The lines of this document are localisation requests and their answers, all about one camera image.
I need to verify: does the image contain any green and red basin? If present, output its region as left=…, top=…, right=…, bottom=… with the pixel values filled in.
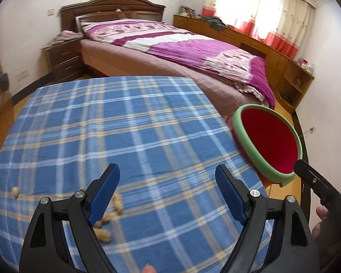
left=232, top=104, right=302, bottom=187

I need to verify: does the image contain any white and red curtain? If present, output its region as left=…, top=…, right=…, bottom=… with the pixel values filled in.
left=200, top=0, right=314, bottom=60

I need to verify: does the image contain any blue plaid blanket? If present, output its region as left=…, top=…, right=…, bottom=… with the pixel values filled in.
left=0, top=76, right=273, bottom=273

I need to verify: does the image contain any black hanging pouch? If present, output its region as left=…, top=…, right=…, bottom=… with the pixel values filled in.
left=0, top=72, right=10, bottom=91

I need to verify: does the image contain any black curved bar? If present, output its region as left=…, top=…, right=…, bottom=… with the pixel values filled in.
left=291, top=111, right=311, bottom=225

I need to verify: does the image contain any grey clothes pile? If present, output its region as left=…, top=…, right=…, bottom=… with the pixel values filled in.
left=202, top=15, right=226, bottom=30

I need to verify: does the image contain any orange wooden window cabinet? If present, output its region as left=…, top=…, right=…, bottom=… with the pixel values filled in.
left=173, top=14, right=314, bottom=111

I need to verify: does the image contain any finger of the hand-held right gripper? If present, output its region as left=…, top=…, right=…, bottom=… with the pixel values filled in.
left=294, top=159, right=334, bottom=204

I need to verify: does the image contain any purple floral quilt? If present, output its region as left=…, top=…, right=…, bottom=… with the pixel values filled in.
left=75, top=18, right=276, bottom=110

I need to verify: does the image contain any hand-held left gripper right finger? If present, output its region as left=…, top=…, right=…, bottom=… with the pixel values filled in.
left=215, top=164, right=320, bottom=273

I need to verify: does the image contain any brown wooden bed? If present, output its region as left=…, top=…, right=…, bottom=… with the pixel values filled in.
left=60, top=0, right=276, bottom=120

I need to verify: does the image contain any pink floral cloth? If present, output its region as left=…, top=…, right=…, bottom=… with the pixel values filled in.
left=47, top=30, right=84, bottom=49

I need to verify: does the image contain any white plastic jar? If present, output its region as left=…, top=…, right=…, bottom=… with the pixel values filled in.
left=296, top=58, right=314, bottom=73

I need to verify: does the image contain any brown wooden nightstand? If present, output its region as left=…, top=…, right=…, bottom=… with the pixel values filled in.
left=41, top=38, right=84, bottom=83

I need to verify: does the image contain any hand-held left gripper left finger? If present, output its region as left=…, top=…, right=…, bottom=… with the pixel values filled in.
left=18, top=163, right=120, bottom=273

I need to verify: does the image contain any mauve bed sheet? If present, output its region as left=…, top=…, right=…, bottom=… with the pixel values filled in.
left=81, top=38, right=273, bottom=120

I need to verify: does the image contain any person's right hand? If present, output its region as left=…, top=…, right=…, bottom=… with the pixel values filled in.
left=313, top=206, right=329, bottom=241

